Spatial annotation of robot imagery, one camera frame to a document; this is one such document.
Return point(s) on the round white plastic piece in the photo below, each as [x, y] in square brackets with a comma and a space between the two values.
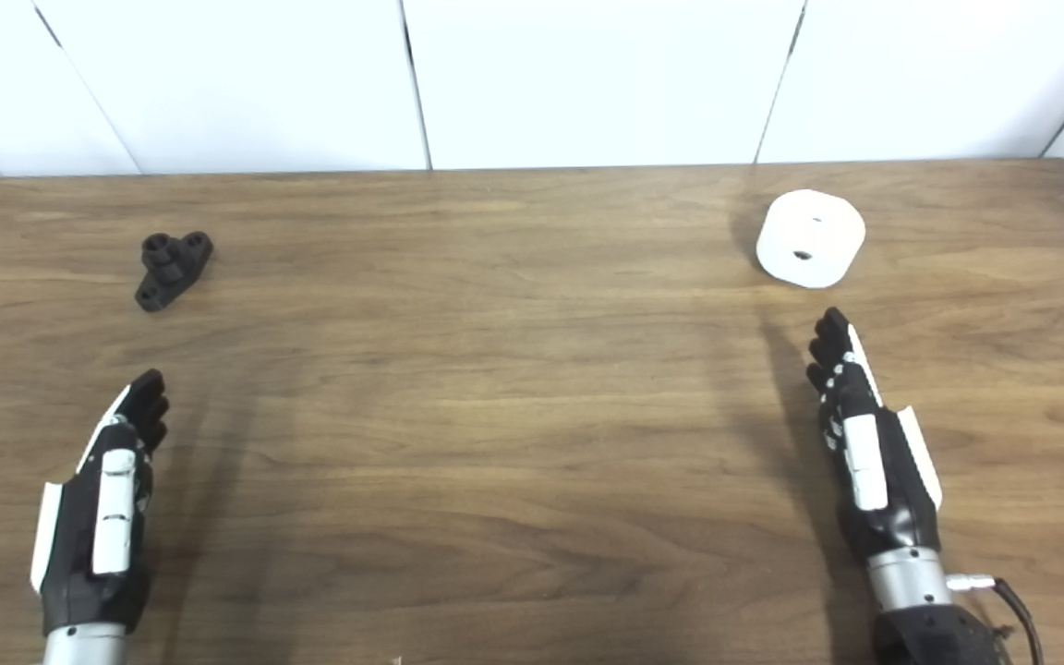
[809, 231]

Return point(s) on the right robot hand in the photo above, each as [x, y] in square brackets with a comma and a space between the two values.
[892, 480]

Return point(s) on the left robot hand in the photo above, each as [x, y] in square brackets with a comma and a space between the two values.
[79, 545]

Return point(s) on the black plastic holder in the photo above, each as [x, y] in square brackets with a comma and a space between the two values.
[170, 268]

